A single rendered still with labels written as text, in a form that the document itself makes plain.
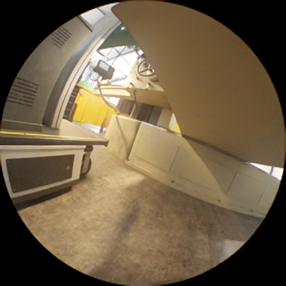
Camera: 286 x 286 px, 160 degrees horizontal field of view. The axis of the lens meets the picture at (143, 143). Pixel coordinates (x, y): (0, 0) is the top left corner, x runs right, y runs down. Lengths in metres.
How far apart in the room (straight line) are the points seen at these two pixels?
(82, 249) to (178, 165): 1.11
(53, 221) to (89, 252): 0.19
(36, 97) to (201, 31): 0.48
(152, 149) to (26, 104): 1.20
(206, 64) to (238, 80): 0.07
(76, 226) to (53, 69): 0.63
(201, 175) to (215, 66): 1.11
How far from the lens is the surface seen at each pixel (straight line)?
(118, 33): 0.92
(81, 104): 3.61
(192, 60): 0.21
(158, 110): 2.01
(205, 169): 1.21
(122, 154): 1.45
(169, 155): 1.19
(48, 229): 0.51
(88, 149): 0.67
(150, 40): 0.21
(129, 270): 0.47
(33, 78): 0.46
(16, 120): 0.46
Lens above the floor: 0.44
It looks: 4 degrees down
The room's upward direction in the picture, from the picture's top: 20 degrees clockwise
